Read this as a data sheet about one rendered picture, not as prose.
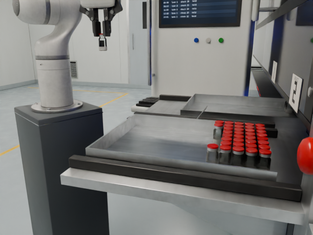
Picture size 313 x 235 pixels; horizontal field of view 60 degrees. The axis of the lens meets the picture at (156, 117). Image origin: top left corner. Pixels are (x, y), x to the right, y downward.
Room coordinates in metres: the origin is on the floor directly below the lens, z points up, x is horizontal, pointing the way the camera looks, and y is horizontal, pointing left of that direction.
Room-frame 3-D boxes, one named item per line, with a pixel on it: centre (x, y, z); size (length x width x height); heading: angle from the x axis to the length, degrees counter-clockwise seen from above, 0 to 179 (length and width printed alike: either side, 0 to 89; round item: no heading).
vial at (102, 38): (0.77, 0.15, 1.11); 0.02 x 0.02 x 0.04
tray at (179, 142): (0.56, -0.06, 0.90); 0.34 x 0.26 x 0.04; 73
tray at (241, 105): (0.85, -0.27, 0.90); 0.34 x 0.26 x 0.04; 73
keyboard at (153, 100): (1.25, -0.11, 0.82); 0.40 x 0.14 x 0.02; 66
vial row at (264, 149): (0.51, -0.21, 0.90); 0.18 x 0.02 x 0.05; 163
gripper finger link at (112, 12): (0.77, 0.12, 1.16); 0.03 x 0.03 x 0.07; 74
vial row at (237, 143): (0.53, -0.17, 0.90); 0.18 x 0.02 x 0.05; 163
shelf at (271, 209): (0.71, -0.15, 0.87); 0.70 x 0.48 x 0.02; 163
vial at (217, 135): (0.59, -0.14, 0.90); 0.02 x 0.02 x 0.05
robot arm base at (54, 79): (1.03, 0.39, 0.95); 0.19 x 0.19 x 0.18
